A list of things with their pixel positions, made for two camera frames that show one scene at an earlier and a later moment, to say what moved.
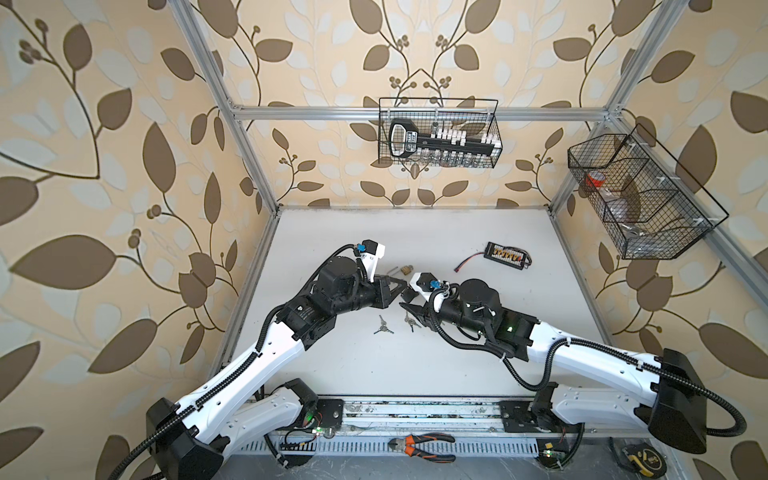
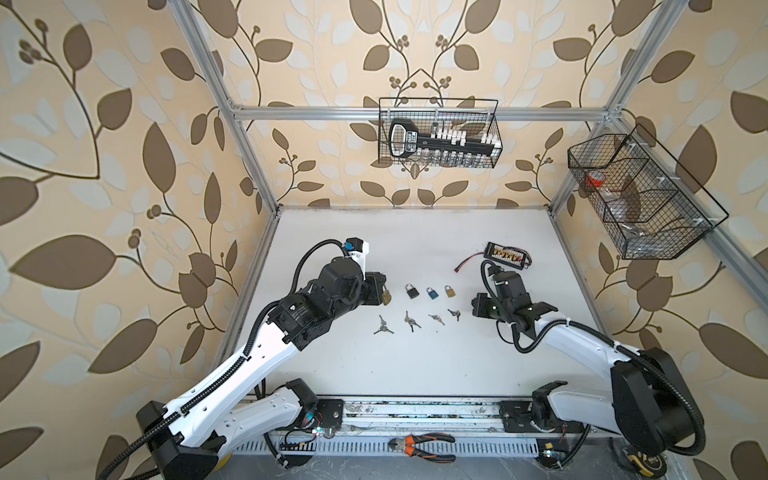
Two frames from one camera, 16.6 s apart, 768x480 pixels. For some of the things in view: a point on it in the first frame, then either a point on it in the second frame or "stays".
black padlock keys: x=383 y=327 stays
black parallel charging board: x=505 y=255 stays
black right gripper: x=421 y=313 → x=478 y=303
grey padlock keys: x=411 y=323 stays
